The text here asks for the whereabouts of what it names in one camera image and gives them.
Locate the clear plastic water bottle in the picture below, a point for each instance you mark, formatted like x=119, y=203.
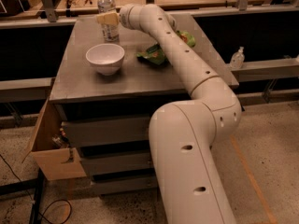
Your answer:
x=110, y=32

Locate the middle grey drawer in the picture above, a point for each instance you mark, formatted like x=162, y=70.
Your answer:
x=121, y=162

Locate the bottom grey drawer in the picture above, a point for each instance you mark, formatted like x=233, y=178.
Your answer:
x=127, y=184

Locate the white ceramic bowl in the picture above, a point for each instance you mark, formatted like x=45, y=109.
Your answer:
x=106, y=59

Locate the grey drawer cabinet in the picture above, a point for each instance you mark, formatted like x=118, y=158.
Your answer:
x=138, y=89

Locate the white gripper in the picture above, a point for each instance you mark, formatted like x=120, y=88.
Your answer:
x=124, y=17

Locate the small sanitizer pump bottle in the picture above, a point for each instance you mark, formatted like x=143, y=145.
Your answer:
x=237, y=59

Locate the grey drawer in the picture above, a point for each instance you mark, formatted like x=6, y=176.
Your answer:
x=89, y=133
x=127, y=184
x=121, y=162

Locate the cardboard box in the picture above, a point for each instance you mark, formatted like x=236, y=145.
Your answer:
x=53, y=156

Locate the green chip bag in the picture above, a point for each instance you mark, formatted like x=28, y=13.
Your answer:
x=155, y=54

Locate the top grey drawer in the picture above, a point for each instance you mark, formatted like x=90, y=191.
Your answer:
x=89, y=133

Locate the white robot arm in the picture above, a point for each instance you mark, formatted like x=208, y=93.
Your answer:
x=181, y=133

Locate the black metal floor stand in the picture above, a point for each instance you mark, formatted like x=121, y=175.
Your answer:
x=36, y=185

